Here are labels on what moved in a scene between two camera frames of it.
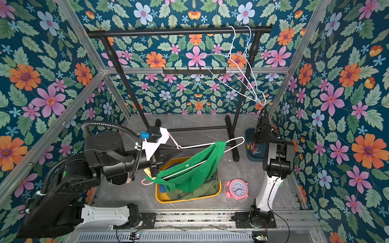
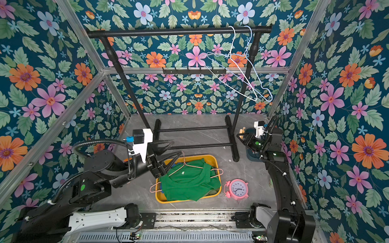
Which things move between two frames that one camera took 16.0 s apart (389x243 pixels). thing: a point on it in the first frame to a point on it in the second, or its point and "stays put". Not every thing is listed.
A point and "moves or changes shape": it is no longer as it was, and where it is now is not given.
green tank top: [194, 171] moves or changes shape
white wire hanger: [264, 102] to [264, 84]
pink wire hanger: [143, 180] to [184, 163]
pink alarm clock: [237, 189] stays put
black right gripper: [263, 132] to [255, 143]
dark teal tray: [257, 157] stays put
